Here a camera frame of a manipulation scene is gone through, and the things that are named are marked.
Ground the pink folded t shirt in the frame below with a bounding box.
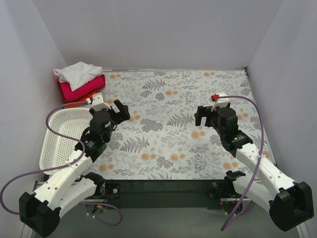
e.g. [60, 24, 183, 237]
[58, 75, 106, 103]

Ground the floral patterned table mat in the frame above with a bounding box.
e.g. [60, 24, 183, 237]
[88, 70, 274, 179]

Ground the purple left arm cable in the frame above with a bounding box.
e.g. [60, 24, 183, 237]
[0, 99, 123, 226]

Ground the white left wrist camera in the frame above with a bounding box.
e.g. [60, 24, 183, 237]
[86, 93, 111, 112]

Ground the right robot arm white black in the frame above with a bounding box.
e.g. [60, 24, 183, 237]
[195, 106, 314, 231]

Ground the white perforated plastic basket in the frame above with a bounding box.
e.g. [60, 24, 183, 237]
[39, 108, 92, 170]

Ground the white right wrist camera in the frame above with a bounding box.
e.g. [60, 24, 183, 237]
[211, 92, 230, 111]

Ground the orange folded t shirt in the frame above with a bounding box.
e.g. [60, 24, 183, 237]
[62, 91, 98, 108]

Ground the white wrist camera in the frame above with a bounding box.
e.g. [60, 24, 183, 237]
[211, 92, 230, 111]
[86, 93, 111, 112]

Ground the white t shirt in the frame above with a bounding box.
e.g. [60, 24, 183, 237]
[53, 61, 103, 91]

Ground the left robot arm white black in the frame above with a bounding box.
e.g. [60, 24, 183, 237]
[19, 98, 130, 238]

